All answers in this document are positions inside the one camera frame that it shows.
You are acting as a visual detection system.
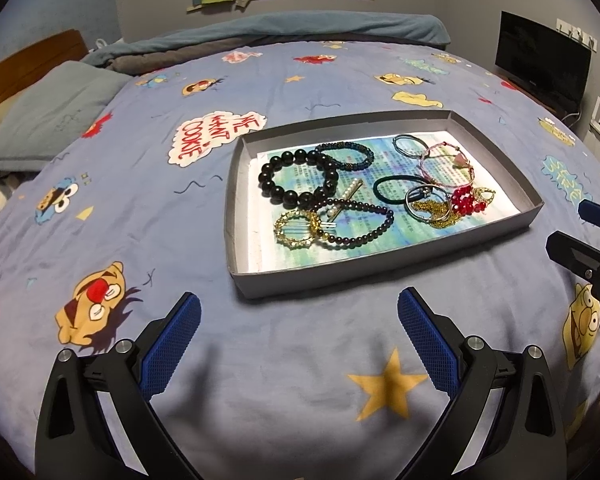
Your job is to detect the blue-green printed paper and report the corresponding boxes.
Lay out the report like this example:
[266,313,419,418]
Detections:
[250,127,518,273]

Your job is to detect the grey pillow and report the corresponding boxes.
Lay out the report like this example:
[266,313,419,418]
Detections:
[0,60,126,173]

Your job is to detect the pink string bracelet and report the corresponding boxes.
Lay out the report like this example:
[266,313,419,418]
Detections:
[420,142,476,188]

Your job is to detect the dark blue bead bracelet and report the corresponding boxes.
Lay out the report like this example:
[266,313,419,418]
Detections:
[314,141,376,171]

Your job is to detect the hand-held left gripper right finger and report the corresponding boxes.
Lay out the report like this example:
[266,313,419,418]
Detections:
[396,286,567,480]

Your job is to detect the gold round hair clip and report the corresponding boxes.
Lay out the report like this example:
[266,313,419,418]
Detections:
[274,210,326,250]

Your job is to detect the black hair tie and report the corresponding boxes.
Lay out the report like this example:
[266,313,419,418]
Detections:
[373,176,420,207]

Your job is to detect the grey blanket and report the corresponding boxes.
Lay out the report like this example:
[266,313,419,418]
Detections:
[107,50,191,73]

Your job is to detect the black monitor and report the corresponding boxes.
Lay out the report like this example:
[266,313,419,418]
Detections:
[495,10,593,113]

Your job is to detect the thin grey hair tie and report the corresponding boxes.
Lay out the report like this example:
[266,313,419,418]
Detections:
[393,134,431,158]

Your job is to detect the grey cardboard tray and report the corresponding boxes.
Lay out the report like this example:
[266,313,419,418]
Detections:
[224,110,543,300]

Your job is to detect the wooden headboard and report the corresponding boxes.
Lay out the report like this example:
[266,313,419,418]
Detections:
[0,29,88,118]

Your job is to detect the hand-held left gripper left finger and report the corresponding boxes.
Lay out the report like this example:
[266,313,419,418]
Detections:
[34,291,202,480]

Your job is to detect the purple bead bracelet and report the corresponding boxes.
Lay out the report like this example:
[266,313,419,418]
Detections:
[312,199,396,252]

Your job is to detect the gold bar hair clip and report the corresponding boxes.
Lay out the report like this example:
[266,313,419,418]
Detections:
[325,179,366,223]

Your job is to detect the blue cartoon printed bed sheet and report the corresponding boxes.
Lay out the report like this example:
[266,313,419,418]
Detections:
[0,40,600,480]

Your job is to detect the teal blanket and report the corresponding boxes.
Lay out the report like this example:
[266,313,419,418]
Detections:
[82,11,451,73]

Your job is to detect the black large bead bracelet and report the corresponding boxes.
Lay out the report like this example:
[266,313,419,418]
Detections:
[257,147,340,209]

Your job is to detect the red bead gold necklace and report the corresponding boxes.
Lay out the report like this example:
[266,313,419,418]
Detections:
[412,185,498,228]

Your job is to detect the white wall power strip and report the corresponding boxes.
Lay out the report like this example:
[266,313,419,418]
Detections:
[555,17,600,51]

